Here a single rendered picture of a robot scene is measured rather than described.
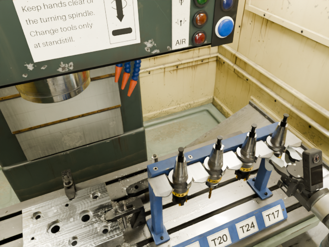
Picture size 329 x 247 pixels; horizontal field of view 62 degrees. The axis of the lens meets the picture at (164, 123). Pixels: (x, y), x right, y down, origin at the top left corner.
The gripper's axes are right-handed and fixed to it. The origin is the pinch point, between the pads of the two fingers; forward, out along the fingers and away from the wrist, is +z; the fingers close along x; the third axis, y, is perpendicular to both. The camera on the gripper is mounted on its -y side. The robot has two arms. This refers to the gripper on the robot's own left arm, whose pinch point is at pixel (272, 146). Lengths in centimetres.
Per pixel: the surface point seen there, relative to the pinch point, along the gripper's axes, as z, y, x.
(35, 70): -3, -43, -58
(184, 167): -2.3, -7.9, -32.6
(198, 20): -4, -46, -33
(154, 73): 97, 26, -2
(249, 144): -2.0, -7.5, -12.1
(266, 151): -2.3, -2.2, -5.0
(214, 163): -2.2, -5.0, -23.5
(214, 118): 81, 63, 36
